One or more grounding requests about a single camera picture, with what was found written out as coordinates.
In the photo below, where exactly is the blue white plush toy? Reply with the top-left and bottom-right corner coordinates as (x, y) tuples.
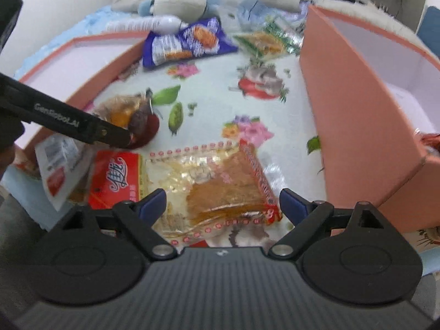
(137, 0), (222, 21)

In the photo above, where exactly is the blue padded board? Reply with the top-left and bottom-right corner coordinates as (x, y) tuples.
(417, 6), (440, 49)

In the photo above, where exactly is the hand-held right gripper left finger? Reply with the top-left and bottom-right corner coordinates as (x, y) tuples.
(60, 188), (177, 261)

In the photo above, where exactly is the white printed packet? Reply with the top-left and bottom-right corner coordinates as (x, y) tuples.
(105, 14), (189, 34)

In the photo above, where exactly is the pink cardboard box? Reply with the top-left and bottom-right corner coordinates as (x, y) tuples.
(298, 5), (440, 236)

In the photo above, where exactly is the clear blue plastic bag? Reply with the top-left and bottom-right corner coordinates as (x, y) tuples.
(218, 0), (310, 31)

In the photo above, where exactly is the clear jelly snack packet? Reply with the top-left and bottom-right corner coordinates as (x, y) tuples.
(92, 89), (162, 149)

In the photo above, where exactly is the pink box lid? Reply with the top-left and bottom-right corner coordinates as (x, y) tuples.
(14, 31), (150, 152)

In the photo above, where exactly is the purple snack packet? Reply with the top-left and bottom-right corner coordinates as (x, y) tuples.
(142, 17), (238, 70)

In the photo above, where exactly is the floral bed sheet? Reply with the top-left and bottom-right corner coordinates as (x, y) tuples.
(79, 24), (331, 248)

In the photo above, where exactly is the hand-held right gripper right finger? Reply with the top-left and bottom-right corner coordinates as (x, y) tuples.
(268, 188), (386, 261)

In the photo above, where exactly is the clear orange slices packet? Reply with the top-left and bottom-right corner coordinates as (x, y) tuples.
(146, 139), (284, 248)

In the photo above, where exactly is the green snack packet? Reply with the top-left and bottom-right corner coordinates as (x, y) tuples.
(234, 19), (306, 57)

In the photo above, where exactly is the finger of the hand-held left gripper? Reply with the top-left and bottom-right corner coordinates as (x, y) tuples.
(81, 112), (138, 150)

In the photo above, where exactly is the red gold snack packet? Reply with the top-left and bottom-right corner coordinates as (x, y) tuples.
(414, 129), (440, 157)

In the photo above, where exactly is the white red label packet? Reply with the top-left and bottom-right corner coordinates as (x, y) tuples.
(34, 134), (95, 211)

